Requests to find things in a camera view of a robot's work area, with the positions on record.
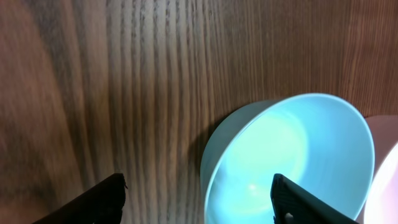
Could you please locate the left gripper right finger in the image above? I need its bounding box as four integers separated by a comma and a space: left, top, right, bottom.
271, 174, 358, 224

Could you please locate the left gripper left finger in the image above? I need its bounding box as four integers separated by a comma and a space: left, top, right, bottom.
34, 173, 127, 224

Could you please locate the light blue bowl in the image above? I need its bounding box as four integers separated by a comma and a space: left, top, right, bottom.
200, 93, 375, 223

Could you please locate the pink bowl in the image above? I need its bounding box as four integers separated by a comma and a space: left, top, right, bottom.
357, 115, 397, 224

